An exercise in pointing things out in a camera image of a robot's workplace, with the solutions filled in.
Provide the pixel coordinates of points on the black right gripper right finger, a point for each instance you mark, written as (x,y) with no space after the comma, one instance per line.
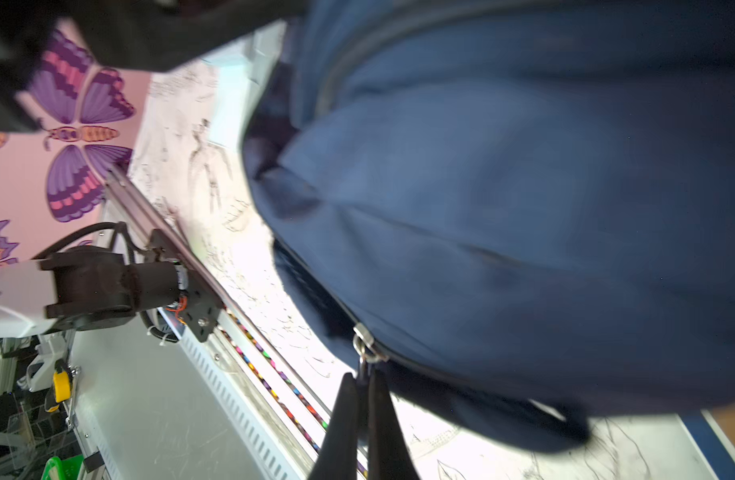
(389,457)

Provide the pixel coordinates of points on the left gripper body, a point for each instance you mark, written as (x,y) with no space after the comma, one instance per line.
(152,36)

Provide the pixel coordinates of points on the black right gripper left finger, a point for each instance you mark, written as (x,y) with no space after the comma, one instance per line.
(337,459)

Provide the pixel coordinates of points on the navy blue backpack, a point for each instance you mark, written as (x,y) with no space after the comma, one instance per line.
(530,205)

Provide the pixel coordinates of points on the navy blue book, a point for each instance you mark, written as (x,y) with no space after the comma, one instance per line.
(713,433)

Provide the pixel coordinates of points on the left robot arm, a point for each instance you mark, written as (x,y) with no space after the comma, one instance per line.
(62,66)

